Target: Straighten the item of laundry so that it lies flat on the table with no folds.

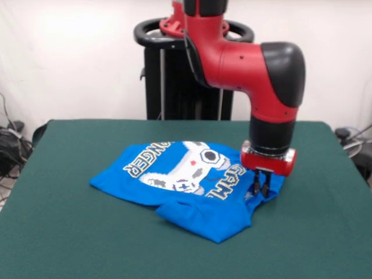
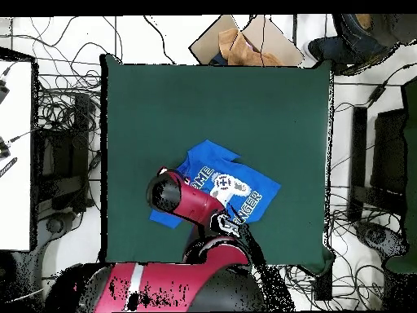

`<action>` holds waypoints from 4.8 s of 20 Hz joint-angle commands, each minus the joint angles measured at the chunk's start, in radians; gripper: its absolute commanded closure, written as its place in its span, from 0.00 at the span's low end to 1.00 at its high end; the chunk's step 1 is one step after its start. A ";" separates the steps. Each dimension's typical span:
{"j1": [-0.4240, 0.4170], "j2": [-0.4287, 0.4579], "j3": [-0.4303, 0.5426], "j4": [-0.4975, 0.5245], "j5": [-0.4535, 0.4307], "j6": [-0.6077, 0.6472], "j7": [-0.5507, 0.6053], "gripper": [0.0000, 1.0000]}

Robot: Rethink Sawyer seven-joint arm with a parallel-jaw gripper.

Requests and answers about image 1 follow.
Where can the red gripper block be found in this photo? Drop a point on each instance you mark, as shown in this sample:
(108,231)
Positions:
(267,162)

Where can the blue printed T-shirt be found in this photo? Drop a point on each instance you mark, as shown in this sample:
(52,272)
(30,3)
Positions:
(203,221)

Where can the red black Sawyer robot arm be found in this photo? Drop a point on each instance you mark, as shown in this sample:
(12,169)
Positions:
(232,64)

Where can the dark green table cloth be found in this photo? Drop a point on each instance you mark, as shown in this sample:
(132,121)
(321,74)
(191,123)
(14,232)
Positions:
(87,232)

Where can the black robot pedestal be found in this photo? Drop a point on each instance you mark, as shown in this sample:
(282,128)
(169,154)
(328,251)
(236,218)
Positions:
(162,87)

